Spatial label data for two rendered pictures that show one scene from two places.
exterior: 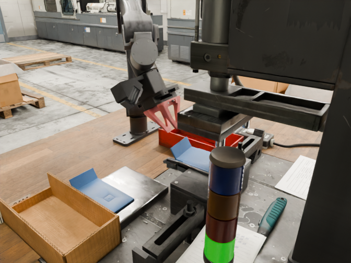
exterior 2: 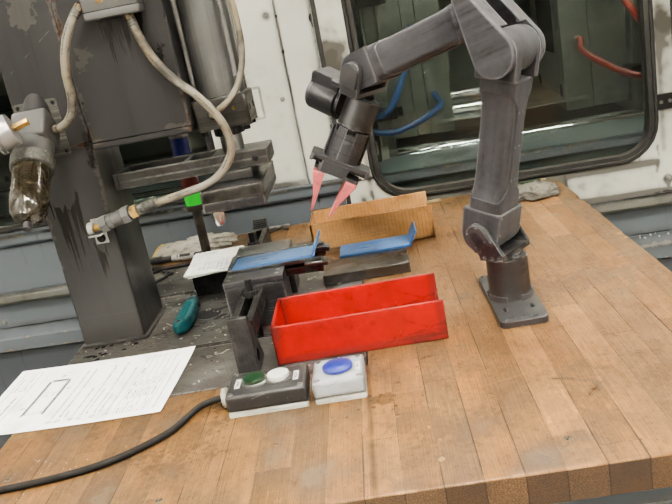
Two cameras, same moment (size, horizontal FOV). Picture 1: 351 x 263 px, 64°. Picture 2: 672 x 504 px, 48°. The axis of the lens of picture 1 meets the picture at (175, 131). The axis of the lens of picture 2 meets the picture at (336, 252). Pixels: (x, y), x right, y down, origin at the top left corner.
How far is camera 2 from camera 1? 181 cm
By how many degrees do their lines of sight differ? 127
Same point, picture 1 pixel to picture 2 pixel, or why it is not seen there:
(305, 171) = (149, 388)
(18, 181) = not seen: hidden behind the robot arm
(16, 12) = not seen: outside the picture
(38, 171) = not seen: hidden behind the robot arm
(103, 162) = (460, 263)
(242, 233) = (204, 270)
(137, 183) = (361, 262)
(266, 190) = (205, 339)
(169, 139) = (406, 292)
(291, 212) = (167, 336)
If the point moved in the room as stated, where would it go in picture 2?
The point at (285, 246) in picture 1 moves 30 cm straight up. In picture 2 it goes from (169, 313) to (126, 155)
